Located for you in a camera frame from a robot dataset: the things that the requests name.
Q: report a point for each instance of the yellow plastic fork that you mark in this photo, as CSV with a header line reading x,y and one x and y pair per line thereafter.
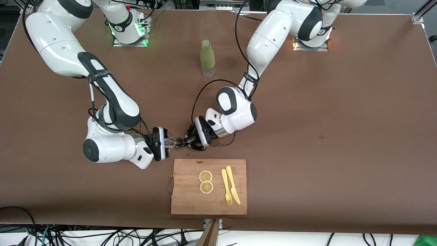
x,y
224,179

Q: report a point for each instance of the small spilled liquid puddle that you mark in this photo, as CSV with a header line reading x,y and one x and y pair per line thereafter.
x,y
322,137

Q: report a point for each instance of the yellow plastic knife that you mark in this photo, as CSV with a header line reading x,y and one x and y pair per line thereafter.
x,y
235,194

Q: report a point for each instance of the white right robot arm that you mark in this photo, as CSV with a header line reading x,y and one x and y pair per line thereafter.
x,y
54,37

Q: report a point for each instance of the aluminium profile bar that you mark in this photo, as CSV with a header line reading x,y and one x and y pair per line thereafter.
x,y
423,8

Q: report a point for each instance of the lemon slice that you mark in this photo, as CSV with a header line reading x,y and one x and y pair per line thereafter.
x,y
205,176
206,187

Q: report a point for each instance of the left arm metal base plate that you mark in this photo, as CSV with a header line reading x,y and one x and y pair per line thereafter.
x,y
300,48

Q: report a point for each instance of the metal measuring jigger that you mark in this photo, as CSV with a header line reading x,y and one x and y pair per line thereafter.
x,y
182,140

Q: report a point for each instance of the metal bracket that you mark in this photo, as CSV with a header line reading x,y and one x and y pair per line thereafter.
x,y
206,222

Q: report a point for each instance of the glass bottle with green sleeve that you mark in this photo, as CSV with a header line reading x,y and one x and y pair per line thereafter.
x,y
207,58

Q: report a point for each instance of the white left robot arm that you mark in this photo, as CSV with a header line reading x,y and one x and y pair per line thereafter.
x,y
269,37

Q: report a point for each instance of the clear glass cup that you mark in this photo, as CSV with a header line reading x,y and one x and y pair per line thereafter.
x,y
170,143

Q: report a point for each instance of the wooden beam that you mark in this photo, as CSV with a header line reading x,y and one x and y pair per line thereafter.
x,y
210,235

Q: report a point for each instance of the brown paper table cover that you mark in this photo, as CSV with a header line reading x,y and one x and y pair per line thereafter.
x,y
341,188

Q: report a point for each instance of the wooden cutting board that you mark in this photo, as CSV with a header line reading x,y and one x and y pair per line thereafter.
x,y
187,201

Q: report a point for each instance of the grey equipment box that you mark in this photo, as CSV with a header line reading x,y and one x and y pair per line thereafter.
x,y
223,4

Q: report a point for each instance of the green bag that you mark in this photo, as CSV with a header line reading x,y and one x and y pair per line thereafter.
x,y
428,242

